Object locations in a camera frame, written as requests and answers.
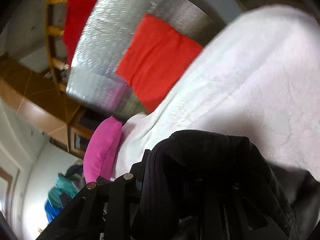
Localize teal and blue clothes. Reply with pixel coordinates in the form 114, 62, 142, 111
44, 162, 86, 223

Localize red cloth on headboard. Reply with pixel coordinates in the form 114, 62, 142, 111
63, 0, 97, 64

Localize wooden nightstand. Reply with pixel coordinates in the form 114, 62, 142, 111
1, 55, 103, 159

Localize red pillow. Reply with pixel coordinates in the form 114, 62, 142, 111
116, 14, 203, 113

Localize pink pillow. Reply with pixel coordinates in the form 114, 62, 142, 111
84, 116, 122, 183

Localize black garment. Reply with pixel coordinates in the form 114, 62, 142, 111
131, 130, 319, 239

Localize white bed blanket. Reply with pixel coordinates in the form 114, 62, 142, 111
112, 6, 319, 178

